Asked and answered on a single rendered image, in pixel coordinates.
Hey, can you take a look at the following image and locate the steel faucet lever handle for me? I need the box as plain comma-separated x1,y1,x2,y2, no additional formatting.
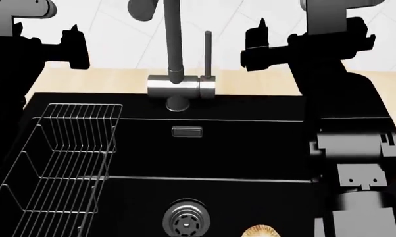
199,30,216,100

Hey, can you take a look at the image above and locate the black sink basin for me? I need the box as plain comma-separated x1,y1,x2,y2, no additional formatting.
0,92,396,237

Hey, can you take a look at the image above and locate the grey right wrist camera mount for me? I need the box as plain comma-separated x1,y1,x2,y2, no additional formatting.
299,0,387,36

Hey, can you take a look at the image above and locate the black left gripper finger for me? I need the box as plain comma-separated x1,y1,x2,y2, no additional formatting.
60,24,91,70
10,21,24,38

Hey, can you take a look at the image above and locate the tan ridged round item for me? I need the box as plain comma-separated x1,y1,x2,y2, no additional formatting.
243,223,281,237

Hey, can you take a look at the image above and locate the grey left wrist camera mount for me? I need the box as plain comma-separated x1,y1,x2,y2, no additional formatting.
0,0,58,38

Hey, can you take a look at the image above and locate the wire dish rack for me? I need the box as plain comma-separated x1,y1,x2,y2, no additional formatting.
0,103,124,237

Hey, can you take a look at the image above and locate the rectangular metal overflow plate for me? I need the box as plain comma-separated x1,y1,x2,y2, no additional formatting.
170,125,205,138

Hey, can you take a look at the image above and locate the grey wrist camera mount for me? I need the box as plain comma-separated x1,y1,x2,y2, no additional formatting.
299,0,387,36
0,0,58,38

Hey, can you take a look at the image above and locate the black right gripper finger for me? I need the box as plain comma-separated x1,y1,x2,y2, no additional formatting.
239,18,272,73
345,16,377,61

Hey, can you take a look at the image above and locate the round metal sink drain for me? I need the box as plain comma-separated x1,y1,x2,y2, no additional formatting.
162,198,208,237

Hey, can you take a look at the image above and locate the steel gooseneck sink faucet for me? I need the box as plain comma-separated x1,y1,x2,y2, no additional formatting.
126,0,201,113

